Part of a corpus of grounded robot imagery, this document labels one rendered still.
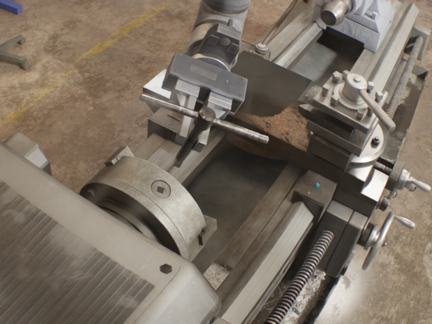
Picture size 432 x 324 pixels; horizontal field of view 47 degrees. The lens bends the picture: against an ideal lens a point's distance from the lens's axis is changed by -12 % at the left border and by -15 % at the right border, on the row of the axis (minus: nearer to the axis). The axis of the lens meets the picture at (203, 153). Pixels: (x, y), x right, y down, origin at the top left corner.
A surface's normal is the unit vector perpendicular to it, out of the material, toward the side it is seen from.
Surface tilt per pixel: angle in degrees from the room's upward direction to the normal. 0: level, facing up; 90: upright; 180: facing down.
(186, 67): 20
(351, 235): 90
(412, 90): 0
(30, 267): 0
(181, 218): 49
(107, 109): 0
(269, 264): 36
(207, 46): 100
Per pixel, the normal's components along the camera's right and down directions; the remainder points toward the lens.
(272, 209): 0.08, -0.70
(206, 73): 0.35, -0.49
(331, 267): -0.52, 0.57
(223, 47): -0.18, 0.80
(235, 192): 0.06, -0.48
